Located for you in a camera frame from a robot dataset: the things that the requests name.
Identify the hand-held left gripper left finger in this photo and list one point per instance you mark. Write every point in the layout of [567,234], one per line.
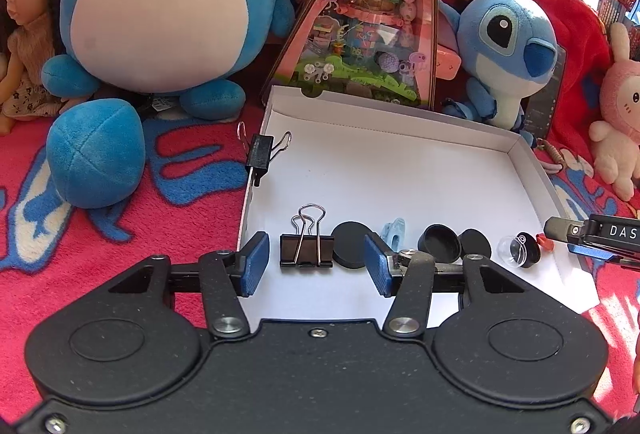
[256,261]

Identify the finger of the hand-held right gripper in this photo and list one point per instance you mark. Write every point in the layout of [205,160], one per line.
[560,226]
[595,254]

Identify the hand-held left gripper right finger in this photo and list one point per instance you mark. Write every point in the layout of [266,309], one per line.
[377,264]

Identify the red hair clip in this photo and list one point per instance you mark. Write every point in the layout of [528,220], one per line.
[545,242]

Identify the black round disc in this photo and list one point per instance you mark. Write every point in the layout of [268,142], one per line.
[350,244]
[475,241]

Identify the black plastic cap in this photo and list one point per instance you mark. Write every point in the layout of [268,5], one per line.
[531,249]
[440,244]

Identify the blue hair clip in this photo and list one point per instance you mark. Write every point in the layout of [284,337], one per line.
[395,231]

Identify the large black binder clip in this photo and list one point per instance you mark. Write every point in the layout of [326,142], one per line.
[305,251]

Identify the clear plastic lid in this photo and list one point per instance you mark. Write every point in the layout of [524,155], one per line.
[509,251]

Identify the shallow cardboard box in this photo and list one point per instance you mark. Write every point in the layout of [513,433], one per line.
[400,163]

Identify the small black binder clip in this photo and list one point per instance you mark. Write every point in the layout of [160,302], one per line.
[260,153]

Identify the black smartphone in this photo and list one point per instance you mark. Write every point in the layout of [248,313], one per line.
[547,108]

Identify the pink bunny plush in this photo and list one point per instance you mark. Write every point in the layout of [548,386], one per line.
[617,98]

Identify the blue alien plush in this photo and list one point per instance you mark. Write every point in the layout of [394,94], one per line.
[500,38]

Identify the pink triangular diorama house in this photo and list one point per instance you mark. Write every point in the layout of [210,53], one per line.
[370,13]

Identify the round blue mouse plush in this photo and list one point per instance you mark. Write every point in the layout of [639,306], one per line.
[165,13]

